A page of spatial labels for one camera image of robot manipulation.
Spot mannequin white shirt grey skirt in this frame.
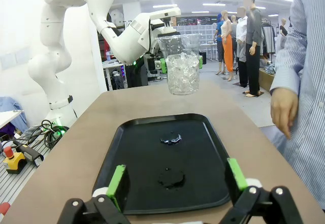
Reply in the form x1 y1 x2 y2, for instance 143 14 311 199
235 7 249 89

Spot large black serving tray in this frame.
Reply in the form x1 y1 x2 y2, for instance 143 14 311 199
91 113 233 216

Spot mannequin in blue shirt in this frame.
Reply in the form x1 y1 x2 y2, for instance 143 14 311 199
212 13 225 75

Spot red push button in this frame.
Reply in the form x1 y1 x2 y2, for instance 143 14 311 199
0 202 11 218

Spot mannequin grey sweater black trousers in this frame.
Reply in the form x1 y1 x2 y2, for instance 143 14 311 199
242 0 264 98

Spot blue cloth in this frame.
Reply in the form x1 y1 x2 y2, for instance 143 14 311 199
0 96 28 133

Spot purple cloth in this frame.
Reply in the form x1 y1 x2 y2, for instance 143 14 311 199
0 122 16 138

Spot white computer desk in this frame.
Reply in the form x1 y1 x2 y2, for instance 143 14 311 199
103 58 125 91

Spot short clear plastic cup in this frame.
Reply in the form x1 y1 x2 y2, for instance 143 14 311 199
155 33 203 97

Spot black equipment cabinet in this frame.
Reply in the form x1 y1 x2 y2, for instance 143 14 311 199
125 56 149 88

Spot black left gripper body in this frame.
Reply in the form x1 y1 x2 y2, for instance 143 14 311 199
157 30 182 39

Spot yellow emergency stop box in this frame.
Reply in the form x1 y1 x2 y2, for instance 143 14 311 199
2 146 27 175

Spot person in striped blue shirt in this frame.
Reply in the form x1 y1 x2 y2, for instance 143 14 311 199
269 0 325 211

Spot clothes rack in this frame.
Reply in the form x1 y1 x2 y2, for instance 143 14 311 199
261 18 277 57

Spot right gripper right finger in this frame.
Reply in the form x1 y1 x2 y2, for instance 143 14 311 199
220 157 305 224

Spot white work table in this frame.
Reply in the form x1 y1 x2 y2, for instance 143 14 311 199
0 109 24 129

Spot computer case with lit fans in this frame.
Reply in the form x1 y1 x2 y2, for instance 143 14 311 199
111 66 127 90

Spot shelf of storage boxes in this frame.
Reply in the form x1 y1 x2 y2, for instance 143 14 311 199
175 24 217 44

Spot black cable bundle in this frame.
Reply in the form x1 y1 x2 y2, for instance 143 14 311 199
24 119 70 150

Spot black handheld control device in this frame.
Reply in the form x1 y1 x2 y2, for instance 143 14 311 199
13 140 44 168

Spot mannequin in orange trousers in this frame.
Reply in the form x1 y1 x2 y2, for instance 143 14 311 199
220 10 234 82

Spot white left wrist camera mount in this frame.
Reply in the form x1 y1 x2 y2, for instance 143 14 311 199
149 7 182 28

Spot person's left hand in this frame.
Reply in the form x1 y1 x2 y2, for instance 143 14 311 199
270 86 300 140

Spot person's left forearm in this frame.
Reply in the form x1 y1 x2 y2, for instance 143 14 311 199
269 37 309 95

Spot mannequin in black top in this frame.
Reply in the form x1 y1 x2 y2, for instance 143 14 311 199
278 18 289 38

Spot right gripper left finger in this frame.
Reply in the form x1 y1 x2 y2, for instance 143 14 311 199
56 164 132 224

